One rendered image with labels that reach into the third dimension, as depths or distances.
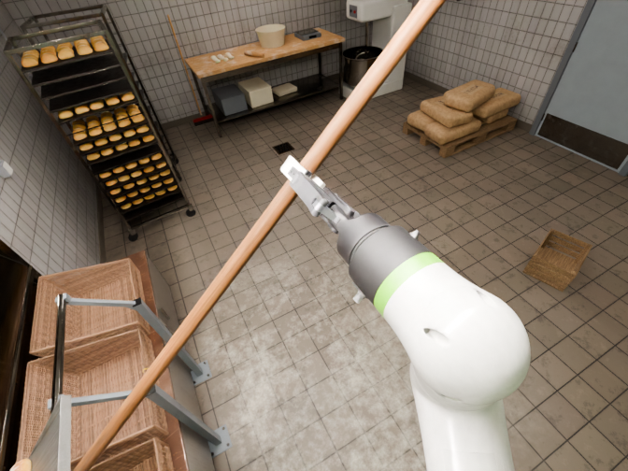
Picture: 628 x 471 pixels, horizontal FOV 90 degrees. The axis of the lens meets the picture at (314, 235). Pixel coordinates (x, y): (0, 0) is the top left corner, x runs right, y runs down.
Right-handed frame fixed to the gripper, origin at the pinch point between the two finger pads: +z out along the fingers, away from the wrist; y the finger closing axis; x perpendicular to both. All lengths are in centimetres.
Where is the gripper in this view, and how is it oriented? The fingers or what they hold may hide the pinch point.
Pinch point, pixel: (302, 177)
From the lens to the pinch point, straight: 54.6
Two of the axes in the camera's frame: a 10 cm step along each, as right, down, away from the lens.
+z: -4.9, -5.9, 6.4
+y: 6.3, 2.7, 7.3
